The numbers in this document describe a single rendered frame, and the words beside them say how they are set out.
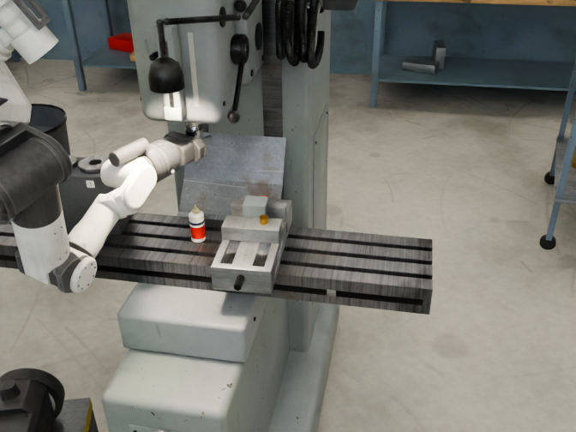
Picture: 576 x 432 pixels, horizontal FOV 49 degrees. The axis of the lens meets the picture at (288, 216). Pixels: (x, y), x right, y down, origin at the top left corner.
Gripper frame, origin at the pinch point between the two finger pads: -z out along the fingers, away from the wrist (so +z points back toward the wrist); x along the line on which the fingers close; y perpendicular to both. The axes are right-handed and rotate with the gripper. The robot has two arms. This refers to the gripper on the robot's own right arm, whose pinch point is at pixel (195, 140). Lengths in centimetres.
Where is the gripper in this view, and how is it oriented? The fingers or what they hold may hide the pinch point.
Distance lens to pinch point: 162.8
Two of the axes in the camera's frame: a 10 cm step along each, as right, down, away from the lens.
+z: -5.4, 4.3, -7.2
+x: -8.4, -2.7, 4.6
